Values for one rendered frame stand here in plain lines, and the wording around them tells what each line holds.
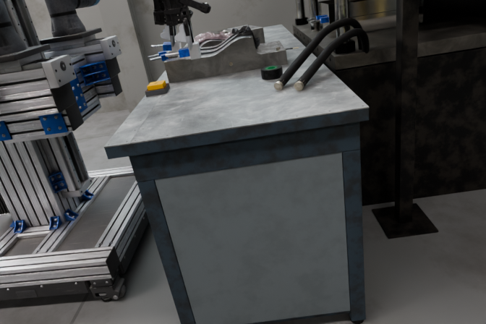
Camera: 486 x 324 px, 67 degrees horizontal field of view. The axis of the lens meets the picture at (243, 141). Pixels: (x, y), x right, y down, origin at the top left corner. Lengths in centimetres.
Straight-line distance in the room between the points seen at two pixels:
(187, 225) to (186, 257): 12
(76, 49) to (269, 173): 121
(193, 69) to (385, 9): 113
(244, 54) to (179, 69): 28
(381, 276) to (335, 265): 40
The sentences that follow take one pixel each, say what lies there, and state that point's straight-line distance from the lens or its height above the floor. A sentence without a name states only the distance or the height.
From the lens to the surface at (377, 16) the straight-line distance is 220.
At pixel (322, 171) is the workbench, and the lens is 107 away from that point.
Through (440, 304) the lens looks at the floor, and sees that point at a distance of 158.
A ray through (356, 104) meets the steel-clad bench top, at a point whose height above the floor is 80.
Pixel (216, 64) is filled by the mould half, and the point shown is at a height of 85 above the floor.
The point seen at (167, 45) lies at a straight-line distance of 173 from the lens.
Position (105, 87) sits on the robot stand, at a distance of 193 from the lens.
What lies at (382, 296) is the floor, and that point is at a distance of 157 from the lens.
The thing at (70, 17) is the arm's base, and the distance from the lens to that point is 196.
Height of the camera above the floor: 114
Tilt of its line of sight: 23 degrees down
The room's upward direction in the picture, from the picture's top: 10 degrees counter-clockwise
